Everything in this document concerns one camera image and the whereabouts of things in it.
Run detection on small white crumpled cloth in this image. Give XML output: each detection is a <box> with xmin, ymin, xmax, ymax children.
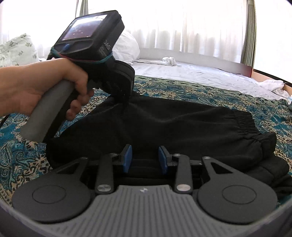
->
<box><xmin>162</xmin><ymin>57</ymin><xmax>177</xmax><ymax>66</ymax></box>

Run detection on white floral pillow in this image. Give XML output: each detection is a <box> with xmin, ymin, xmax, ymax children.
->
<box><xmin>0</xmin><ymin>34</ymin><xmax>40</xmax><ymax>68</ymax></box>

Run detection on plain white pillow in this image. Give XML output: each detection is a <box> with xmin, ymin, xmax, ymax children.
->
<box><xmin>112</xmin><ymin>30</ymin><xmax>140</xmax><ymax>65</ymax></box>

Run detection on white sheer curtain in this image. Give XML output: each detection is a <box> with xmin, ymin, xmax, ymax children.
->
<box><xmin>88</xmin><ymin>0</ymin><xmax>247</xmax><ymax>63</ymax></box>

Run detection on person's left hand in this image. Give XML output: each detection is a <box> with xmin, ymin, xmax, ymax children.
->
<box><xmin>11</xmin><ymin>58</ymin><xmax>94</xmax><ymax>121</ymax></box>

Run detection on green curtain right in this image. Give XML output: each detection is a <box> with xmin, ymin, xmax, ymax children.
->
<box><xmin>241</xmin><ymin>0</ymin><xmax>256</xmax><ymax>68</ymax></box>

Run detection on green curtain left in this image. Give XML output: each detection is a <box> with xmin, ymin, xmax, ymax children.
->
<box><xmin>75</xmin><ymin>0</ymin><xmax>89</xmax><ymax>17</ymax></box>

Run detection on black pants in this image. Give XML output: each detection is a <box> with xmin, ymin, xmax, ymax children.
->
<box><xmin>46</xmin><ymin>93</ymin><xmax>291</xmax><ymax>199</ymax></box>

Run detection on wooden bed frame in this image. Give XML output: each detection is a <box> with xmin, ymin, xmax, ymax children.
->
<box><xmin>140</xmin><ymin>48</ymin><xmax>280</xmax><ymax>81</ymax></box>

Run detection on teal paisley bedspread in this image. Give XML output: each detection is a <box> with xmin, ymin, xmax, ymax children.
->
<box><xmin>1</xmin><ymin>75</ymin><xmax>291</xmax><ymax>205</ymax></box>

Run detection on white crumpled garment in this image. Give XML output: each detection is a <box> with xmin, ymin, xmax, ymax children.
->
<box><xmin>258</xmin><ymin>79</ymin><xmax>290</xmax><ymax>101</ymax></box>

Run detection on person's left forearm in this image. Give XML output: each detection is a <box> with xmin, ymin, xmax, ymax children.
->
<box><xmin>1</xmin><ymin>66</ymin><xmax>20</xmax><ymax>116</ymax></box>

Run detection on white bed sheet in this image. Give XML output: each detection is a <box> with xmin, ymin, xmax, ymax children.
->
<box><xmin>132</xmin><ymin>60</ymin><xmax>289</xmax><ymax>103</ymax></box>

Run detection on green curtain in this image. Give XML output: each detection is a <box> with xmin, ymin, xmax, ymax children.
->
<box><xmin>241</xmin><ymin>0</ymin><xmax>256</xmax><ymax>68</ymax></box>
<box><xmin>75</xmin><ymin>0</ymin><xmax>89</xmax><ymax>17</ymax></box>

